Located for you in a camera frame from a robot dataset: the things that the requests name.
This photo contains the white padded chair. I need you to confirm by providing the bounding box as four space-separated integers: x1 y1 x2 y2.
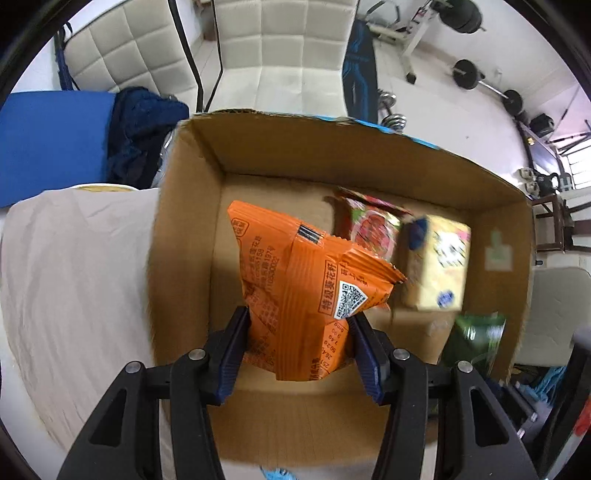
213 0 359 116
65 0 200 112

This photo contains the white weight bench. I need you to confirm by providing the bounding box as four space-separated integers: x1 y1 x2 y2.
365 0 483 85

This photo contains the chrome dumbbell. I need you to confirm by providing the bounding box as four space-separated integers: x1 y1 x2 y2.
378 91 409 132

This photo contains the cardboard box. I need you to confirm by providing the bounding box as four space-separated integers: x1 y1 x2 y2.
147 108 536 466

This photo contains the blue cushion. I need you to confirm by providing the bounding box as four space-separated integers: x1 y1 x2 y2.
0 90 116 208

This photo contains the orange snack packet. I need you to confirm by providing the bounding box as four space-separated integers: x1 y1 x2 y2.
227 200 407 382

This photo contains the black barbell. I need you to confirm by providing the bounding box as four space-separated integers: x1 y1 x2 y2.
450 59 525 116

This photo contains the black kettlebell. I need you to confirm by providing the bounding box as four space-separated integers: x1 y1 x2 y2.
526 172 570 195

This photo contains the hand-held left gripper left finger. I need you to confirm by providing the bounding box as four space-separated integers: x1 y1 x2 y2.
57 306 250 480

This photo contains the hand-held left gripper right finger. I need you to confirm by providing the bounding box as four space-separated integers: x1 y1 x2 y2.
347 316 539 480

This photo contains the beige tablecloth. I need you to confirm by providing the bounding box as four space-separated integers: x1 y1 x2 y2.
0 185 176 480

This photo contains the red and green snack packet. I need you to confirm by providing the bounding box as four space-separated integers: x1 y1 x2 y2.
324 186 414 268

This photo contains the dark blue knitted cloth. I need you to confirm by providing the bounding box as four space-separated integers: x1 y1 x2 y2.
105 87 190 190

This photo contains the yellow tissue pack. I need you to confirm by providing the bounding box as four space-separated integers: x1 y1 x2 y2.
400 214 472 312

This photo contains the blue and black bag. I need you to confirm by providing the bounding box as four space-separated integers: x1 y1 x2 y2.
342 18 379 124

